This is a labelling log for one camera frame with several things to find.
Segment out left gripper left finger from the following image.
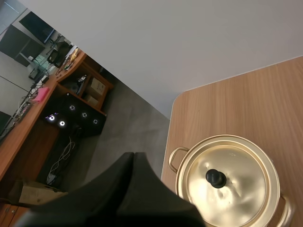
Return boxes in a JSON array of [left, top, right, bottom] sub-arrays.
[[13, 152, 135, 227]]

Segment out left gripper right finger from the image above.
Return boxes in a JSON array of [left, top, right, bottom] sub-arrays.
[[116, 152, 207, 227]]

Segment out brown cardboard box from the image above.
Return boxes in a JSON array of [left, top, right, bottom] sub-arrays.
[[18, 181, 69, 205]]

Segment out black computer tower lit fans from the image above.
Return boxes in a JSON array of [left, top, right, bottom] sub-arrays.
[[42, 92, 107, 138]]

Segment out long wooden desk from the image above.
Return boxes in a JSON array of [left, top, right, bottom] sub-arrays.
[[0, 48, 115, 207]]

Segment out gold lid with black knob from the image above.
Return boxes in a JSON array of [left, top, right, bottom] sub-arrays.
[[185, 141, 275, 227]]

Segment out pink cloth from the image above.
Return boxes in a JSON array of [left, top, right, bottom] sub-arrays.
[[32, 87, 51, 104]]

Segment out black monitor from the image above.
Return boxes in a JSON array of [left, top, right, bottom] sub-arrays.
[[0, 25, 46, 67], [18, 11, 55, 44]]

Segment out white cable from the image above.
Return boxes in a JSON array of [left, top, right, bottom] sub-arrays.
[[46, 136, 76, 185]]

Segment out gold pot with two handles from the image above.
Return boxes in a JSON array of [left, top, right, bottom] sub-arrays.
[[168, 134, 297, 227]]

